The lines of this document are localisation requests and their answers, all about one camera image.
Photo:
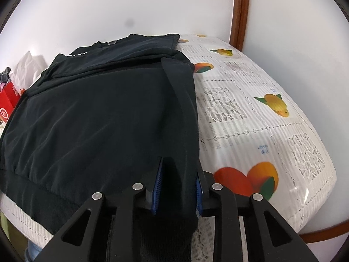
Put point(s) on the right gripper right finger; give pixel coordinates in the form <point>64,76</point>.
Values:
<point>245,228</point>

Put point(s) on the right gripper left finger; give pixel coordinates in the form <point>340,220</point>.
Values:
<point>109,228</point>

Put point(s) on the black sweatshirt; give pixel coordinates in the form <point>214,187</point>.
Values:
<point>99,120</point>

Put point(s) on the fruit print tablecloth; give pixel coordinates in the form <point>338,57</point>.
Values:
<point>252,137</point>

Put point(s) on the person's jeans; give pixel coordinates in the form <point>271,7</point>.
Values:
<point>32,251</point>

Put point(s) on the red paper shopping bag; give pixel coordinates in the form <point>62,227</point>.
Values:
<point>9,98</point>

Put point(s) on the white plastic shopping bag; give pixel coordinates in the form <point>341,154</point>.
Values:
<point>26,72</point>

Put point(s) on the plaid grey cloth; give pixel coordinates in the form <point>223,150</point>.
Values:
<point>4,79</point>

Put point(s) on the brown wooden door frame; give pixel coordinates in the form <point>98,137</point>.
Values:
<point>239,23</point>

